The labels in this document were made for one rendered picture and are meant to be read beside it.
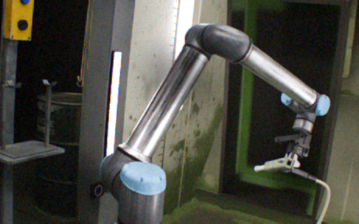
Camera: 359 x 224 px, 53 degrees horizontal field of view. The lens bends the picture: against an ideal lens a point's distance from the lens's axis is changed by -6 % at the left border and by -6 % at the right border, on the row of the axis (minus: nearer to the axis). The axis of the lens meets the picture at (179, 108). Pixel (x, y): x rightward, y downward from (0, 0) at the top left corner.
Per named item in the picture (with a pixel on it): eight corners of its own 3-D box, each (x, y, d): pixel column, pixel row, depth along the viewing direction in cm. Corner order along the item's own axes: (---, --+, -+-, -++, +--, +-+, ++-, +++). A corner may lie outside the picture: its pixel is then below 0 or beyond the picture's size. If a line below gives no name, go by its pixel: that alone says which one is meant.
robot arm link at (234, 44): (230, 16, 127) (336, 98, 161) (209, 17, 138) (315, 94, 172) (216, 46, 126) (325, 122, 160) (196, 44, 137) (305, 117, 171)
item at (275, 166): (328, 174, 162) (283, 154, 162) (325, 183, 161) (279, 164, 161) (288, 177, 210) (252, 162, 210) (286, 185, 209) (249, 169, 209)
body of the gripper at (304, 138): (306, 158, 172) (314, 134, 175) (290, 151, 172) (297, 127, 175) (300, 159, 179) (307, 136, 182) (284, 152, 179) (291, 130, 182)
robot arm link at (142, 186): (127, 229, 116) (131, 176, 113) (109, 208, 131) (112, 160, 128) (170, 224, 123) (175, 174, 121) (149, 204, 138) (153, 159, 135)
